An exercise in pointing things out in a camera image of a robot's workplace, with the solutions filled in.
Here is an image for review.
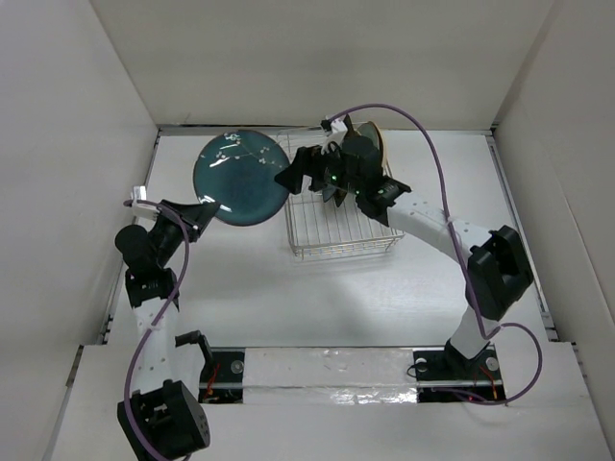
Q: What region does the black square amber plate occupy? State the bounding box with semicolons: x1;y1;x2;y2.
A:
321;123;359;207

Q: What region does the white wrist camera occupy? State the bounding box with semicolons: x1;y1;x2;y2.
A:
123;185;160;222
320;114;354;155

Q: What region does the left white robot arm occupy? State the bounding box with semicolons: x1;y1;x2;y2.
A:
114;199;220;460

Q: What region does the light green flower plate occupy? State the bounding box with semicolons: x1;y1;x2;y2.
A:
357;121;386;165

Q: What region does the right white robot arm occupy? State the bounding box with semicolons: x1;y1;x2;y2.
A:
275;136;534;377

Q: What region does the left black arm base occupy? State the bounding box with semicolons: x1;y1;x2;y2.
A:
198;348;246;404

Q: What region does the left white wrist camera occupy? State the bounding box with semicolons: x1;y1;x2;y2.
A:
123;185;160;222

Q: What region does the silver wire dish rack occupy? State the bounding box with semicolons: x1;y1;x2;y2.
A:
277;127;407;261

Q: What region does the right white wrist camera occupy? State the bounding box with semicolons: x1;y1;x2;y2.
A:
320;114;354;155

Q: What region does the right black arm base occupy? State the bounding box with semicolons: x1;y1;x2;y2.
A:
406;347;506;403

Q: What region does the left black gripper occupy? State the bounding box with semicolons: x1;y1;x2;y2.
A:
151;200;219;267

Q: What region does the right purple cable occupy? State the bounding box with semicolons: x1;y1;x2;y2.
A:
329;102;544;407

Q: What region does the dark teal round plate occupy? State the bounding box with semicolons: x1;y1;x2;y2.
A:
193;130;290;227

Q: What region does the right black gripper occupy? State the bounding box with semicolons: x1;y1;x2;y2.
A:
274;139;362;197

